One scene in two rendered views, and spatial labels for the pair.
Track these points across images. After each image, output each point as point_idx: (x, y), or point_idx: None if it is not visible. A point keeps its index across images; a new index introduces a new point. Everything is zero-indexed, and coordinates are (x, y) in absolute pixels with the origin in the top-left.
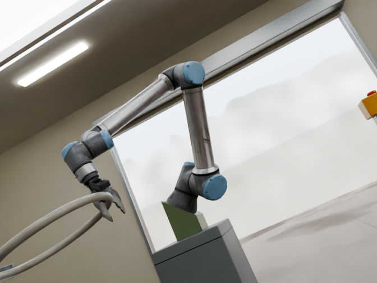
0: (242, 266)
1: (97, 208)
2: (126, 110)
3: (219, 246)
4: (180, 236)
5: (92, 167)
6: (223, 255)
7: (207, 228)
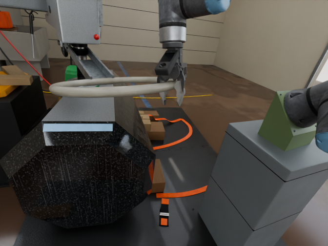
0: (287, 202)
1: None
2: None
3: (274, 183)
4: (262, 133)
5: (175, 33)
6: (270, 189)
7: (282, 161)
